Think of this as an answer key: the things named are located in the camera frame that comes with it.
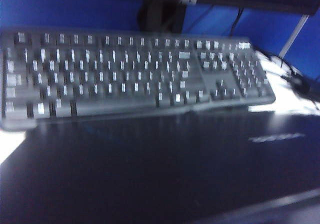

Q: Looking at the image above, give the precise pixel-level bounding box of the black Hasee laptop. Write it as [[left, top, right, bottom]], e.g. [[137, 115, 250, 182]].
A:
[[0, 106, 320, 224]]

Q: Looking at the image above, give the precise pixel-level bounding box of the aluminium partition post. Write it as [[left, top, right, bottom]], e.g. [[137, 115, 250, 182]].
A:
[[278, 13, 310, 58]]

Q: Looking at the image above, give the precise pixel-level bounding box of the black cable behind mouse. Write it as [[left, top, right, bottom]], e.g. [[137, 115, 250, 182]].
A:
[[268, 53, 320, 99]]

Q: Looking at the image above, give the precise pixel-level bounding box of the black computer monitor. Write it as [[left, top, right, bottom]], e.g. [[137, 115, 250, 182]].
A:
[[0, 0, 305, 51]]

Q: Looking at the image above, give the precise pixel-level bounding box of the black wired keyboard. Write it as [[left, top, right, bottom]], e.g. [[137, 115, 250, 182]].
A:
[[0, 30, 276, 130]]

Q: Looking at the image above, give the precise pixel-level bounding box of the thin black monitor cable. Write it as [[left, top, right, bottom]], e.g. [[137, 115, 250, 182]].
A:
[[229, 8, 245, 35]]

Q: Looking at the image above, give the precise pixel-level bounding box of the narrow blue partition panel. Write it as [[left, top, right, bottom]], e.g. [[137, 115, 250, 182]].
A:
[[284, 15, 320, 69]]

